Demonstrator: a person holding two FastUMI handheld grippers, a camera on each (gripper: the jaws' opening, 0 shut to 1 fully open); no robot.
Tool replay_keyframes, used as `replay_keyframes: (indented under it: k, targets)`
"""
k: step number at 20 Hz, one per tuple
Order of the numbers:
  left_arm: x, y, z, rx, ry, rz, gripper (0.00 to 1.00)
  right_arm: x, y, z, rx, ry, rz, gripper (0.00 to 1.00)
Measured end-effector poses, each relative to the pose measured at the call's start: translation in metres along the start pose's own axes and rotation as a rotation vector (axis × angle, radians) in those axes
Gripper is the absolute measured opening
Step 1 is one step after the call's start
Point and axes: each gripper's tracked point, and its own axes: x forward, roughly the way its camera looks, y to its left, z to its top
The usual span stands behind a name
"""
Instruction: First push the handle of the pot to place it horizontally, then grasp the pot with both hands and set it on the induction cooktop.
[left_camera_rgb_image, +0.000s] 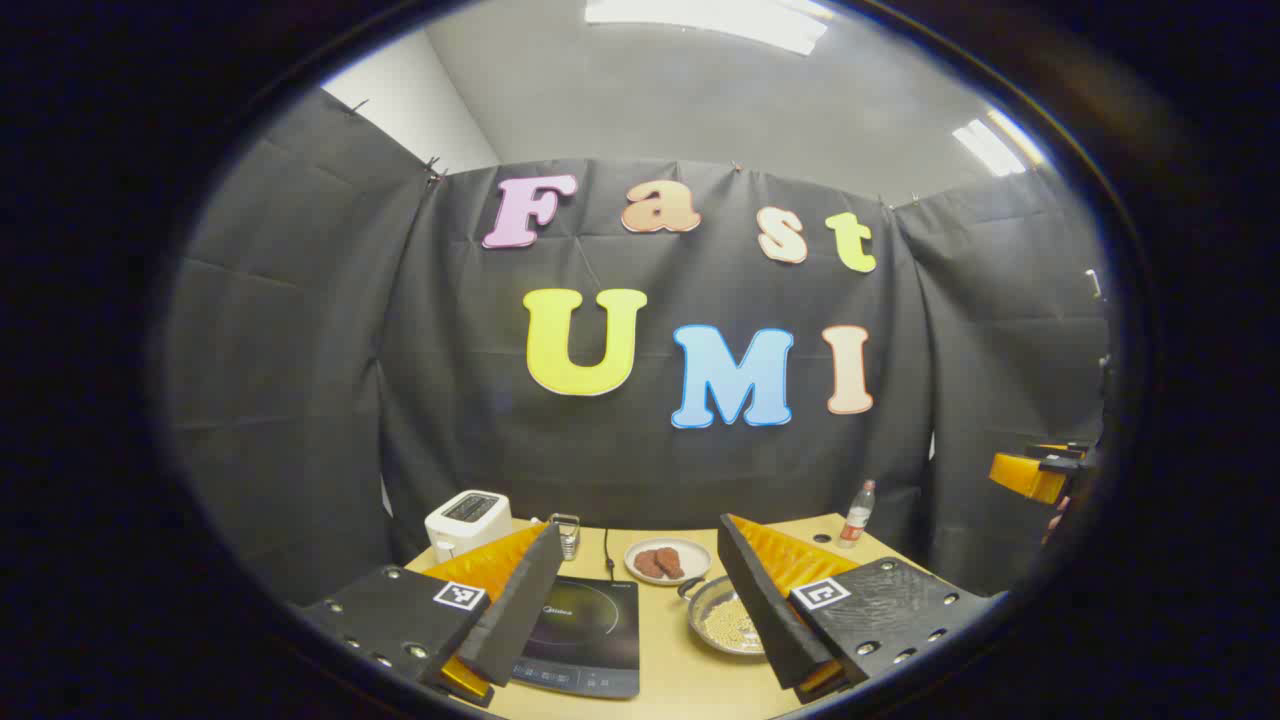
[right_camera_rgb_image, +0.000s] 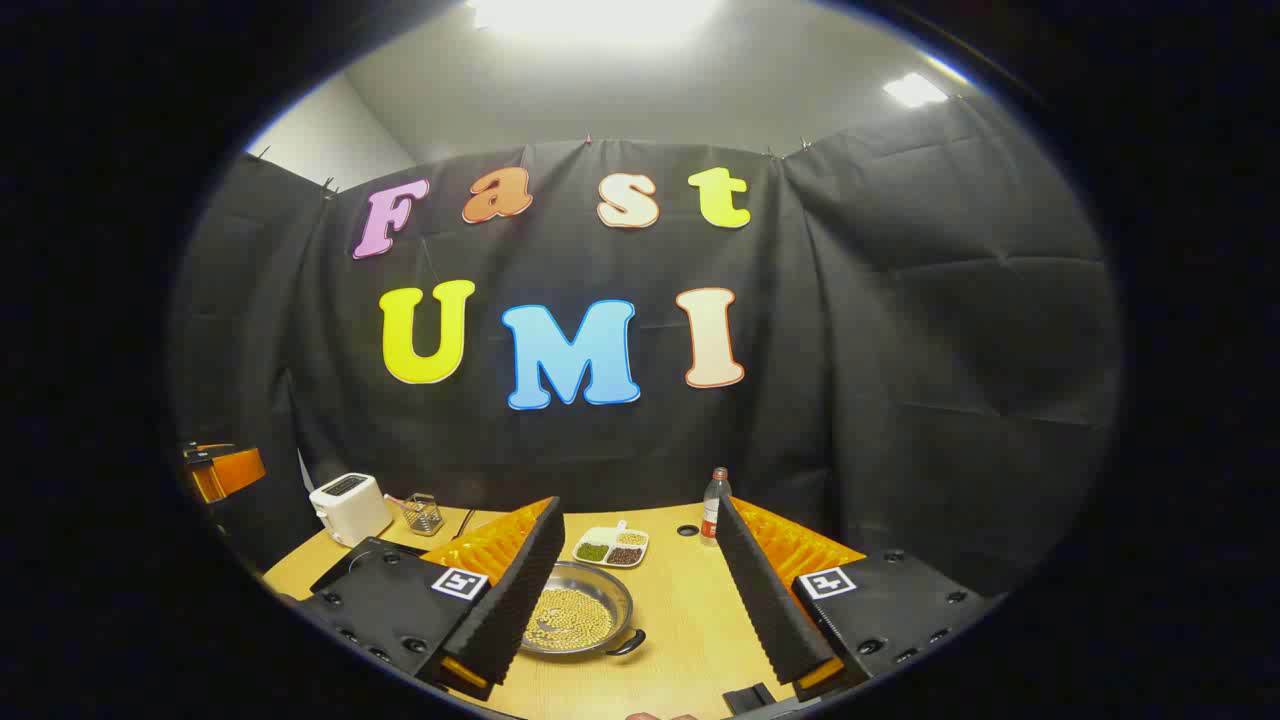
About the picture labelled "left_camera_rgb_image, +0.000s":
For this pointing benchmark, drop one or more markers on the white toaster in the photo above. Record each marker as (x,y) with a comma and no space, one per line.
(465,520)

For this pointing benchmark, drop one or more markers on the brown meat patty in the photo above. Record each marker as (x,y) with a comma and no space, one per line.
(670,563)
(647,563)

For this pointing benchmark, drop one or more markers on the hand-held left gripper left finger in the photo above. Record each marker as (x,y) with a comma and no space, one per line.
(520,620)

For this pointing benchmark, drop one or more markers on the ceiling light panel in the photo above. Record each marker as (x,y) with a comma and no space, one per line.
(990,145)

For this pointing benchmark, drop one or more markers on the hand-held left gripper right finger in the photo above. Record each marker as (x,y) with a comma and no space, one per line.
(760,600)

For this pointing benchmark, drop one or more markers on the black induction cooktop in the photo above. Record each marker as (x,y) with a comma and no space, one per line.
(590,630)

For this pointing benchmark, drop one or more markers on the pile of soybeans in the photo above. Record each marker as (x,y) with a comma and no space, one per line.
(730,625)

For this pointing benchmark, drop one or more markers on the white round plate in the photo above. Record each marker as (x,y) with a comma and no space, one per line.
(695,557)

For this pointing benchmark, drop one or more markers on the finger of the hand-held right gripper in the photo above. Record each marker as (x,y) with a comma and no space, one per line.
(1030,477)

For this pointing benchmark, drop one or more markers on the clear bottle with red label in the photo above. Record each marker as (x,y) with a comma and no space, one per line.
(856,515)

